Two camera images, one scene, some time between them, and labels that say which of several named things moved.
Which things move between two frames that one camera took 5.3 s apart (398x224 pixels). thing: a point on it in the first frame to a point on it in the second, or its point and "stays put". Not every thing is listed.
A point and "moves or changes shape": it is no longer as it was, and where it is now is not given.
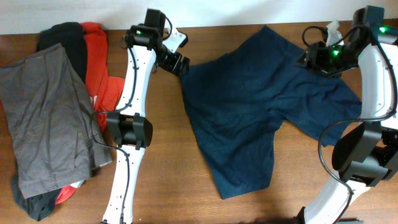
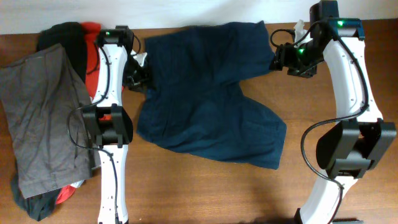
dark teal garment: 38,207 stays put
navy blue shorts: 236,98 moves or changes shape
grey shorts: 57,140 stays put
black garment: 71,36 stays put
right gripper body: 330,62 to 301,61
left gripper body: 171,60 to 135,74
